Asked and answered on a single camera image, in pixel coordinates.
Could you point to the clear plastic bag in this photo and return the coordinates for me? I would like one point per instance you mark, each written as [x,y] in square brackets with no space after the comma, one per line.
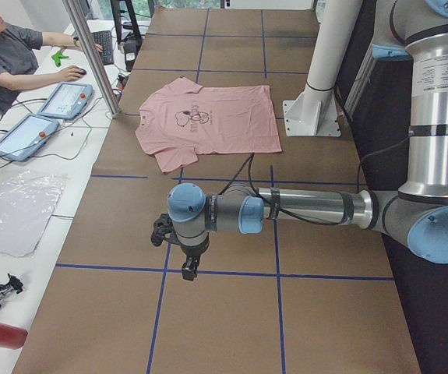
[27,201]

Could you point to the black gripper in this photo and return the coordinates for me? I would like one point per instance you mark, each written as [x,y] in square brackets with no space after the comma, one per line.
[192,255]

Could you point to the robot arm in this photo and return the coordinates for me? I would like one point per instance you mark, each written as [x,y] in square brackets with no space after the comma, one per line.
[415,215]

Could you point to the green plastic clamp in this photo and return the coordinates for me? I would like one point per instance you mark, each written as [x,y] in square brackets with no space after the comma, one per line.
[58,56]

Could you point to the person in grey shirt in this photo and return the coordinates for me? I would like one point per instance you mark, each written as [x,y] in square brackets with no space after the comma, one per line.
[18,63]

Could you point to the pink Snoopy t-shirt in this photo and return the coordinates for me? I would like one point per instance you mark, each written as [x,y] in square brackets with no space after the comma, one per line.
[183,120]

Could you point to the blue teach pendant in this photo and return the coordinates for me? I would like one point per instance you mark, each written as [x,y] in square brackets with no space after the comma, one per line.
[27,137]
[66,101]

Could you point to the aluminium frame post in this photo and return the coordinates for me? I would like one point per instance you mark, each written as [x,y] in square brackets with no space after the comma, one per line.
[82,30]

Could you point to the lower blue teach pendant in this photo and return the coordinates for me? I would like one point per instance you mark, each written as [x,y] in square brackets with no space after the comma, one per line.
[27,137]

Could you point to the upper blue teach pendant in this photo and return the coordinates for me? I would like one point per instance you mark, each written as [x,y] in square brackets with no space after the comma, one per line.
[66,101]

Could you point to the white camera mast base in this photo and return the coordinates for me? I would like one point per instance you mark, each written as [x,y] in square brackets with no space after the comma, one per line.
[314,112]

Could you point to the black keyboard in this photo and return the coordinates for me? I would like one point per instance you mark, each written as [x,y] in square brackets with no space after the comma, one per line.
[104,39]

